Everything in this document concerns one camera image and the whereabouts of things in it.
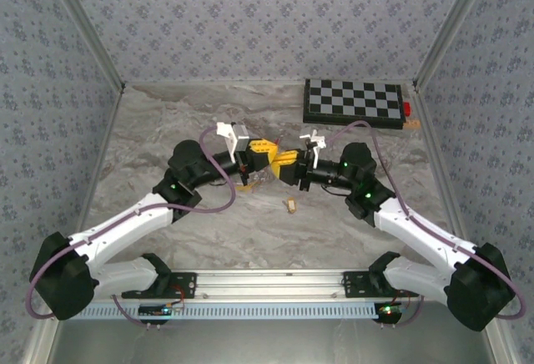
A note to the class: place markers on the small tan wooden block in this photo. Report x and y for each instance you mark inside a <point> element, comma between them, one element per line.
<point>291,206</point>

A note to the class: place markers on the yellow plastic key tag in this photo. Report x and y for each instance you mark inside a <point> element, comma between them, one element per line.
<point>244,188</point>

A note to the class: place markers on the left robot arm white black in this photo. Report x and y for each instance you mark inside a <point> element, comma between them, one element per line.
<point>125,222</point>

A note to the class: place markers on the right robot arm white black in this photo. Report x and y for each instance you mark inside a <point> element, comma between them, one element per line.
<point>417,230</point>

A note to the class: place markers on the black grey chessboard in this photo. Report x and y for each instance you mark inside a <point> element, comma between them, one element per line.
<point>354,99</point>

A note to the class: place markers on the small red block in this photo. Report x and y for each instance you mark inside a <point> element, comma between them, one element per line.
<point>406,109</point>

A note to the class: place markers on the small circuit board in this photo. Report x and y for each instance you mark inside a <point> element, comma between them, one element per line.
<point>160,310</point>
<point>390,310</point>

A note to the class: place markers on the grey metal panel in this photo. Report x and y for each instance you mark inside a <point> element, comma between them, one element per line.
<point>267,343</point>

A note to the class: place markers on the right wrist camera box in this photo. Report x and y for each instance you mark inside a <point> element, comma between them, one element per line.
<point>315,143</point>

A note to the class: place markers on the aluminium table side rail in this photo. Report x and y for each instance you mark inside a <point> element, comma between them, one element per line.
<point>438,151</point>
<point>101,151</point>

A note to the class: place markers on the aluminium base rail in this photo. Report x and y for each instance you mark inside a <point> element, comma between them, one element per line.
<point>267,284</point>

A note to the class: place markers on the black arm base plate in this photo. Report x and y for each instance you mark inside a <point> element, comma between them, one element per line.
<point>354,284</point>
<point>185,286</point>

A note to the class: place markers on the aluminium frame post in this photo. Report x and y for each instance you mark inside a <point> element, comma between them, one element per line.
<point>452,26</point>
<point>86,26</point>

